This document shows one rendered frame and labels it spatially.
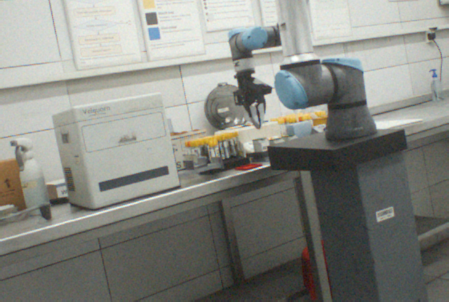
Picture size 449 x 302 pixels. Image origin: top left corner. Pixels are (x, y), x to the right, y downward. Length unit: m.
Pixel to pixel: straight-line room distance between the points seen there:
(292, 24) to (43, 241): 0.88
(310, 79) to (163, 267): 1.20
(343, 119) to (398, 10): 1.92
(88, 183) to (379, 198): 0.82
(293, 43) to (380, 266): 0.67
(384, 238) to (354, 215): 0.11
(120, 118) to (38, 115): 0.65
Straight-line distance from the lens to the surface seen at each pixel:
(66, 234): 1.42
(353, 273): 1.57
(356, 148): 1.39
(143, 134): 1.52
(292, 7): 1.43
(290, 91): 1.40
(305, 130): 1.99
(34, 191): 1.64
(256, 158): 1.82
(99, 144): 1.47
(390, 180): 1.53
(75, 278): 2.16
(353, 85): 1.49
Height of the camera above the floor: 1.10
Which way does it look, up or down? 3 degrees down
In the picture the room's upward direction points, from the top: 11 degrees counter-clockwise
